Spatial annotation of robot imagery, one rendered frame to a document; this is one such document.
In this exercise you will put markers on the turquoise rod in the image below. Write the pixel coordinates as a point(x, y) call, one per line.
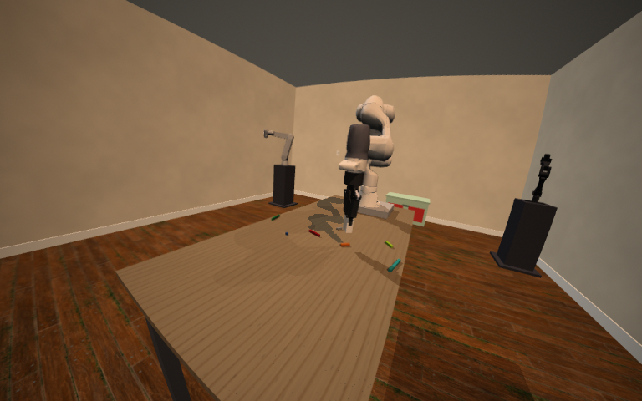
point(394, 266)

